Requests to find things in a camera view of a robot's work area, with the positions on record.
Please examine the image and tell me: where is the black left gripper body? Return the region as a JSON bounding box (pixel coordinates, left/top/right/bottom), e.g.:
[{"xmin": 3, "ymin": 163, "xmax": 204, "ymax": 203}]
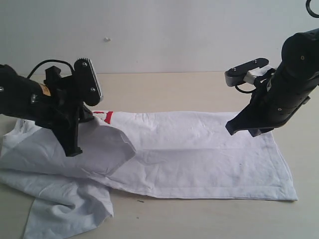
[{"xmin": 35, "ymin": 66, "xmax": 86, "ymax": 139}]

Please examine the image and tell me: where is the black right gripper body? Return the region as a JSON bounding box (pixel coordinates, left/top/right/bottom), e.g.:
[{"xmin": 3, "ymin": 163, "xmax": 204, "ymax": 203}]
[{"xmin": 249, "ymin": 63, "xmax": 319, "ymax": 130}]

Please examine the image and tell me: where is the white t-shirt red lettering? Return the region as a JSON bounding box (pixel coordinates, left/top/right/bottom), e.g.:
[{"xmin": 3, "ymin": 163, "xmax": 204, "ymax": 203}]
[{"xmin": 0, "ymin": 111, "xmax": 298, "ymax": 239}]

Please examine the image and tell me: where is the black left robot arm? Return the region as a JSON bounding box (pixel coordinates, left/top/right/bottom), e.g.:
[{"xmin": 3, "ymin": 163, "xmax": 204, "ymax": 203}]
[{"xmin": 0, "ymin": 59, "xmax": 103, "ymax": 157}]

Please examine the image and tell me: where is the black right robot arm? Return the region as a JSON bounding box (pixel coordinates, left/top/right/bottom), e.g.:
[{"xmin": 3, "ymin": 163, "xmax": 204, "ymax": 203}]
[{"xmin": 225, "ymin": 29, "xmax": 319, "ymax": 137}]

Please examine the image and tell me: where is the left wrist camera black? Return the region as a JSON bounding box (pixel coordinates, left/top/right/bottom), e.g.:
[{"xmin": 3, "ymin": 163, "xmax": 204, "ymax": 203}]
[{"xmin": 74, "ymin": 58, "xmax": 103, "ymax": 107}]

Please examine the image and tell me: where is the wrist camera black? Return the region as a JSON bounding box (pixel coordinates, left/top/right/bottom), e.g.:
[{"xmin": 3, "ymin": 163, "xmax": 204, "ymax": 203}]
[
  {"xmin": 224, "ymin": 58, "xmax": 276, "ymax": 87},
  {"xmin": 74, "ymin": 58, "xmax": 103, "ymax": 107}
]

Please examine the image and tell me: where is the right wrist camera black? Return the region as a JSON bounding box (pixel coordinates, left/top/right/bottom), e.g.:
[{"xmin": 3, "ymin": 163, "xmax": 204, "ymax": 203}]
[{"xmin": 224, "ymin": 58, "xmax": 276, "ymax": 87}]

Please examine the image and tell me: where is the black left camera cable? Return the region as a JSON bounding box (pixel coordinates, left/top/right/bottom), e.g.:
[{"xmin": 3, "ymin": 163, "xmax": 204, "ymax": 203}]
[{"xmin": 26, "ymin": 59, "xmax": 75, "ymax": 78}]

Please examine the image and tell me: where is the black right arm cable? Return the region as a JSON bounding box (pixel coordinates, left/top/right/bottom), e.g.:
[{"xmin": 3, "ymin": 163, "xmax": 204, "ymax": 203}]
[{"xmin": 306, "ymin": 0, "xmax": 319, "ymax": 18}]

